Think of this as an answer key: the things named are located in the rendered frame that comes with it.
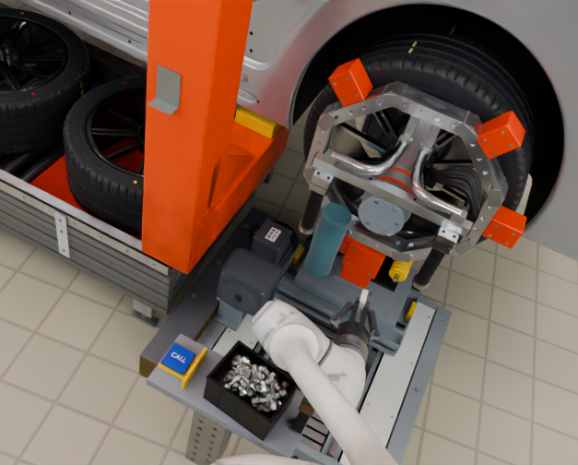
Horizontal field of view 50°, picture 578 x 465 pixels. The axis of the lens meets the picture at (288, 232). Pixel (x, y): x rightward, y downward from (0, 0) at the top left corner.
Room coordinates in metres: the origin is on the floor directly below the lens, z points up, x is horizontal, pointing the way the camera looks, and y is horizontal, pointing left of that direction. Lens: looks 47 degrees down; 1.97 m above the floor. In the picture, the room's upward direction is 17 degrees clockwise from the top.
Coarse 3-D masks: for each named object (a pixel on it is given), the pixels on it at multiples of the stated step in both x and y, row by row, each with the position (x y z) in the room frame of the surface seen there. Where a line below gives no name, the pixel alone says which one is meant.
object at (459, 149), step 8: (400, 112) 1.60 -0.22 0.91; (392, 120) 1.60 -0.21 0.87; (400, 120) 1.60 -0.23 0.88; (400, 128) 1.56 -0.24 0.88; (384, 136) 1.61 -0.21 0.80; (384, 144) 1.60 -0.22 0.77; (448, 144) 1.56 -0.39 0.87; (456, 144) 1.56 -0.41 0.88; (464, 144) 1.55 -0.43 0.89; (440, 152) 1.52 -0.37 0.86; (448, 152) 1.56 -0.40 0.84; (456, 152) 1.56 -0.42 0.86; (464, 152) 1.55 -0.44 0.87; (440, 168) 1.56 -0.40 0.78
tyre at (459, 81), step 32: (416, 32) 1.63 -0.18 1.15; (448, 32) 1.63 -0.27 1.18; (384, 64) 1.45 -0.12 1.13; (416, 64) 1.44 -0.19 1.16; (448, 64) 1.46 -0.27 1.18; (480, 64) 1.52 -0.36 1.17; (320, 96) 1.49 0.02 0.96; (448, 96) 1.41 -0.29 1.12; (480, 96) 1.39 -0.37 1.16; (512, 96) 1.48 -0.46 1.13; (512, 160) 1.36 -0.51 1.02; (512, 192) 1.35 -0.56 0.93
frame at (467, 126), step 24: (384, 96) 1.35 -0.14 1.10; (408, 96) 1.36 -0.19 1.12; (432, 96) 1.39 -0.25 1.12; (336, 120) 1.38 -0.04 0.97; (432, 120) 1.33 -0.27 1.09; (456, 120) 1.32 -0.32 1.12; (312, 144) 1.39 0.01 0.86; (312, 168) 1.38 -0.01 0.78; (480, 168) 1.29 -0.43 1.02; (336, 192) 1.42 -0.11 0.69; (504, 192) 1.29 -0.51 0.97; (480, 216) 1.28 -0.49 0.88; (360, 240) 1.34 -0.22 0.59; (384, 240) 1.34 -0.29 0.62; (408, 240) 1.36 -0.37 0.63; (432, 240) 1.34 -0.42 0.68
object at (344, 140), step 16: (384, 112) 1.47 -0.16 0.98; (336, 128) 1.50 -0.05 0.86; (352, 128) 1.49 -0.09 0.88; (384, 128) 1.46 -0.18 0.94; (336, 144) 1.52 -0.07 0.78; (352, 144) 1.63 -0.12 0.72; (368, 144) 1.46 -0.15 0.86; (368, 160) 1.46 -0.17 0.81; (384, 160) 1.45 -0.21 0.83; (448, 160) 1.43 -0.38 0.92; (464, 160) 1.42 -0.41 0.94; (352, 192) 1.48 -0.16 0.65; (432, 192) 1.60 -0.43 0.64; (448, 192) 1.40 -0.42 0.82; (352, 208) 1.43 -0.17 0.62; (464, 208) 1.45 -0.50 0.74; (416, 224) 1.43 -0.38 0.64; (432, 224) 1.42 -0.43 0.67
